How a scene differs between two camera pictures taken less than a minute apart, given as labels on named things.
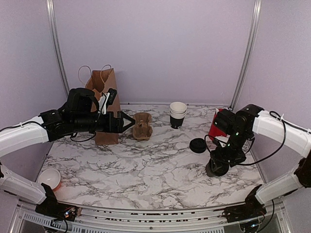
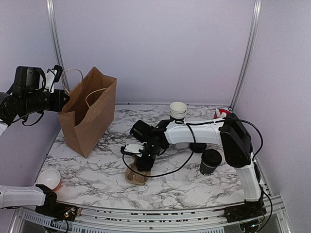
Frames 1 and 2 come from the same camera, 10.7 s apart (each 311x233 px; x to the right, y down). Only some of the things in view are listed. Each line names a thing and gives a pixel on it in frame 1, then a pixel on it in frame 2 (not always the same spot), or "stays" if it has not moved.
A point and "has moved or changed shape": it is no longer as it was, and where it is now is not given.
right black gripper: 218,151 -> 146,165
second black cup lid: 198,145 stays
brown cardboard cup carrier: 142,130 has moved or changed shape
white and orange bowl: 50,177 stays
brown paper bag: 101,82 has moved or changed shape
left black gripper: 117,126 -> 57,104
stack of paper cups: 178,111 stays
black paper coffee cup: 216,167 -> 206,170
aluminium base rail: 97,219 stays
